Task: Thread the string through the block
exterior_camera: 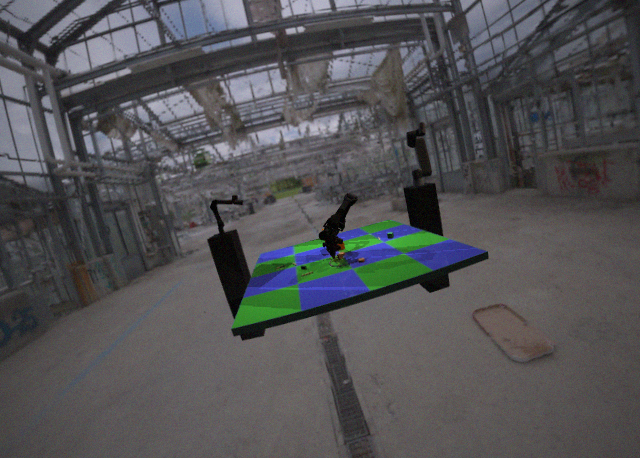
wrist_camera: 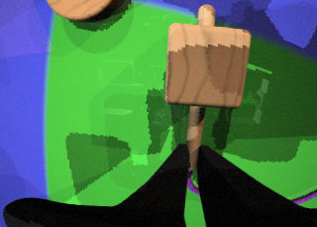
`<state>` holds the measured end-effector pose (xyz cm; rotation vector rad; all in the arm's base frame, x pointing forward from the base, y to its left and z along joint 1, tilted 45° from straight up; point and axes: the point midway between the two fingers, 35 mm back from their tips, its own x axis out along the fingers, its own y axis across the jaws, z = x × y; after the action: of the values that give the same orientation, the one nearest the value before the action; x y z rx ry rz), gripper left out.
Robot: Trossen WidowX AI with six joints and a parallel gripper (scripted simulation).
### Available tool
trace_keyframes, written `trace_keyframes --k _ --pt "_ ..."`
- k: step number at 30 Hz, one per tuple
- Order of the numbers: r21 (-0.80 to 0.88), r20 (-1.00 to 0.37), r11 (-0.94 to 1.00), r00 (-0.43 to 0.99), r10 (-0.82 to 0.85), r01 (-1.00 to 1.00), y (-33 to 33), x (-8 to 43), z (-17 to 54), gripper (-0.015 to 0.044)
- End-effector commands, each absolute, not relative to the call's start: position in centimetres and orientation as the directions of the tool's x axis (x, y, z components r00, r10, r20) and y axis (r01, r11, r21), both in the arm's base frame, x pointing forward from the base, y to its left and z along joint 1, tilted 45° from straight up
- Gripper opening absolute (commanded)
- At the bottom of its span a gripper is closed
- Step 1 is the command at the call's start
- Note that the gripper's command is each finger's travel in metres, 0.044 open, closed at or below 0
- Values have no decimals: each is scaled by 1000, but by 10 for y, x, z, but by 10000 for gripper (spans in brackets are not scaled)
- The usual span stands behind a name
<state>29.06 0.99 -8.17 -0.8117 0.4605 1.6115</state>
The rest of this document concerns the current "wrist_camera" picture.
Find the purple string with wooden stick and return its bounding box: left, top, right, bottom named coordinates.
left=186, top=4, right=317, bottom=204

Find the brown wooden block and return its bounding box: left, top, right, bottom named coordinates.
left=165, top=24, right=251, bottom=109

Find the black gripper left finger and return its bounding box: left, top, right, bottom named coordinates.
left=3, top=144, right=190, bottom=227

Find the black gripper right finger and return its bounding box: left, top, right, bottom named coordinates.
left=197, top=145, right=317, bottom=227

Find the round wooden disc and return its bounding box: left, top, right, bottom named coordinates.
left=47, top=0, right=123, bottom=24

